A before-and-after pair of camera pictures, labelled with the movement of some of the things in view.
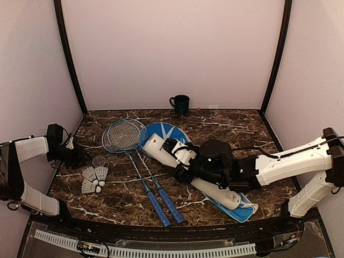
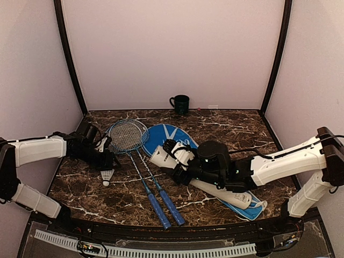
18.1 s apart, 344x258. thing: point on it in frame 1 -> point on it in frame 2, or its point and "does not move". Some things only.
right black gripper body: (214, 177) does not move
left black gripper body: (70, 158) -> (95, 161)
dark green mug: (181, 104) does not move
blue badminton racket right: (133, 134) does not move
